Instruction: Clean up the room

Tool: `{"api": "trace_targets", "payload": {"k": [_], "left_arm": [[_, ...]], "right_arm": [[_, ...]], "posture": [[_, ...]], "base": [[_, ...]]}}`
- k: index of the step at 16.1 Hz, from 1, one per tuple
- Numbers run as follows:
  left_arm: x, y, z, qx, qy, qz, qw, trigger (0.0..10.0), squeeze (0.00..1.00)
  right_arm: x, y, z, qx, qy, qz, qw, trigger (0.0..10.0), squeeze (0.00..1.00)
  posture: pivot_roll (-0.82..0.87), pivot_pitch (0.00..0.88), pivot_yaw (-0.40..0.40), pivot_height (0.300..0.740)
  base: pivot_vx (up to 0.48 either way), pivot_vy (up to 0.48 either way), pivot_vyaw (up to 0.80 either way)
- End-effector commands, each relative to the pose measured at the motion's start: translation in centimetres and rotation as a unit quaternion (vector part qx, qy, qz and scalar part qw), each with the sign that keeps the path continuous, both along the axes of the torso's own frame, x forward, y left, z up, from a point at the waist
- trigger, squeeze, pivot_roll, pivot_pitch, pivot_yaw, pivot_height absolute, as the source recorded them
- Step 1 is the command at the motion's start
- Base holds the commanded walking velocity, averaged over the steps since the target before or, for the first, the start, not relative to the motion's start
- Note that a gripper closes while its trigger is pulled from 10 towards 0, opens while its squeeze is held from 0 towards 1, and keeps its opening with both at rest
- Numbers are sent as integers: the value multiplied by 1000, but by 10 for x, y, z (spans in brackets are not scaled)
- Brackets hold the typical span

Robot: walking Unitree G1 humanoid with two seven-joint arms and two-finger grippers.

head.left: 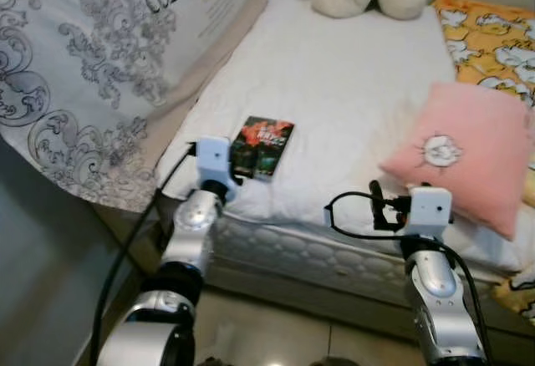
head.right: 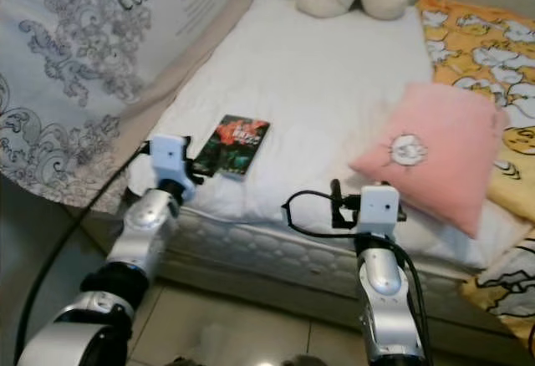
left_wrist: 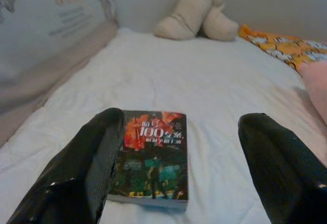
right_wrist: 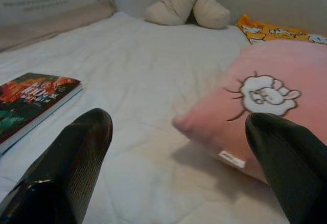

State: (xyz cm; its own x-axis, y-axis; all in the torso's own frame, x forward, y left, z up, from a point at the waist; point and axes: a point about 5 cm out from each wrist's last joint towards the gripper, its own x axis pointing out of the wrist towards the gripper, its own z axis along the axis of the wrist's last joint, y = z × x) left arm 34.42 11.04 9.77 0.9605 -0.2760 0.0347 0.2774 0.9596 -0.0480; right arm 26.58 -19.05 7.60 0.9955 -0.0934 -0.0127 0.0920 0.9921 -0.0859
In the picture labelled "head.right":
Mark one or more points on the dark red cover book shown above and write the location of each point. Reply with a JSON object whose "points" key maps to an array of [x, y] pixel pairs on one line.
{"points": [[238, 142]]}

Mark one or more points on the pink pillow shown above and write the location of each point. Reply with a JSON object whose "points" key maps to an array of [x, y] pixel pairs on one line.
{"points": [[439, 144]]}

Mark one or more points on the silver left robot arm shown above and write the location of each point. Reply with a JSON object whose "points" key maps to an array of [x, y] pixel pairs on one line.
{"points": [[144, 224]]}

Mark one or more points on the white quilted mattress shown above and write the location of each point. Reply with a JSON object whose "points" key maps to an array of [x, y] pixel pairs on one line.
{"points": [[267, 253]]}

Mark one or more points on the white quilt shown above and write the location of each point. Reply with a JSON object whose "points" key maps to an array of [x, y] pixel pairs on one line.
{"points": [[309, 82]]}

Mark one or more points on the dark robot right foot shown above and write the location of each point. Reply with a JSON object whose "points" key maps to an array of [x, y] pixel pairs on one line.
{"points": [[301, 361]]}

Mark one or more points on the dark robot foot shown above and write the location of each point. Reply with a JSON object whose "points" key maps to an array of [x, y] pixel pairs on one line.
{"points": [[301, 361], [185, 361]]}

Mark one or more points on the dark robot left foot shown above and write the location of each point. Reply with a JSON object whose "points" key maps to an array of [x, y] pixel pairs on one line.
{"points": [[185, 361]]}

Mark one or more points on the orange yellow cartoon print blanket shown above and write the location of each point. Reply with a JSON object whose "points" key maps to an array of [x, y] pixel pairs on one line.
{"points": [[485, 48]]}

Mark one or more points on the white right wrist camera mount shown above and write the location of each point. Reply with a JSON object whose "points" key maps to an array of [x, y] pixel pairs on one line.
{"points": [[379, 209]]}

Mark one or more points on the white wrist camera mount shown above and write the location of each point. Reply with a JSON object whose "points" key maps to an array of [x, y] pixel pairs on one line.
{"points": [[379, 209], [169, 159]]}

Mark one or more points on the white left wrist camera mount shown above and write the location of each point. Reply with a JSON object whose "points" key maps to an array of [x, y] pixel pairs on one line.
{"points": [[169, 159]]}

